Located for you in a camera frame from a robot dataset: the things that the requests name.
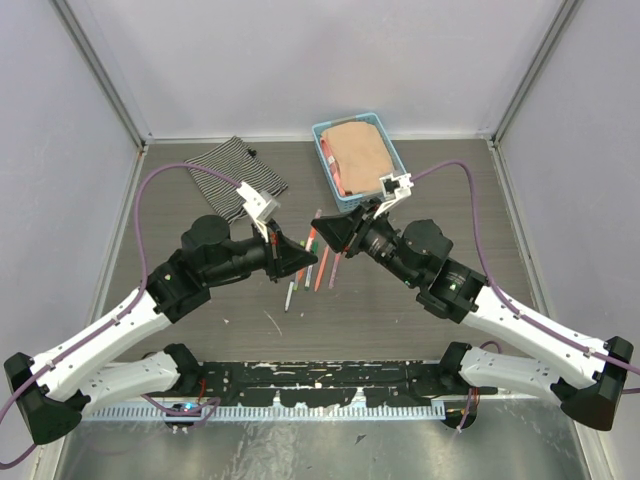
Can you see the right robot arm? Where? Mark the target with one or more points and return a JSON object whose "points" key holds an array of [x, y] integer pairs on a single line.
{"points": [[585, 376]]}

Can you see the black white striped cloth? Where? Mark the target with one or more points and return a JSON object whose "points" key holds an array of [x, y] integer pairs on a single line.
{"points": [[238, 161]]}

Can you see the white pen blue end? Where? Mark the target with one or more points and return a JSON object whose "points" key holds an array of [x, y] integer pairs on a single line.
{"points": [[289, 296]]}

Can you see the orange highlighter pen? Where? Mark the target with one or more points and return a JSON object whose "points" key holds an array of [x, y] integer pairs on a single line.
{"points": [[308, 247]]}

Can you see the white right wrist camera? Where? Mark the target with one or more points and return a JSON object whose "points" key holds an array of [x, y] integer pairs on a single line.
{"points": [[396, 188]]}

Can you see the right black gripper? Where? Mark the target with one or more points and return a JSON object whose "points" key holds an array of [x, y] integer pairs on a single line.
{"points": [[341, 230]]}

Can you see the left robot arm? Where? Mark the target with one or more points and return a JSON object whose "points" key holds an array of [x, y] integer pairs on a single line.
{"points": [[56, 389]]}

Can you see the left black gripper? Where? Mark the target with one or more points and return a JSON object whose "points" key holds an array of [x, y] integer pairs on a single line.
{"points": [[284, 255]]}

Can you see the salmon orange pen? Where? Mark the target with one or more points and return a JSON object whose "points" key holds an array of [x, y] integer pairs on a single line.
{"points": [[321, 268]]}

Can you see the purple highlighter pen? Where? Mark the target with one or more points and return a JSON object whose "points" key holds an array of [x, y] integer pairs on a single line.
{"points": [[333, 273]]}

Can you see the grey slotted cable duct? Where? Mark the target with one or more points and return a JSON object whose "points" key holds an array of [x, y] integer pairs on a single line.
{"points": [[356, 411]]}

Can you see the peach folded towel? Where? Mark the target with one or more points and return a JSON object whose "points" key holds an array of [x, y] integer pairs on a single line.
{"points": [[357, 157]]}

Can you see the white marker green end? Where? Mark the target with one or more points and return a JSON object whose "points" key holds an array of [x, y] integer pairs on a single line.
{"points": [[308, 277]]}

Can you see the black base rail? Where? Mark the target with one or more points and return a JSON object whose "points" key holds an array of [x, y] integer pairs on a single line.
{"points": [[321, 384]]}

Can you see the light blue plastic basket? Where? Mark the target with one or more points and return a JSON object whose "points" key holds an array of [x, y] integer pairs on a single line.
{"points": [[348, 203]]}

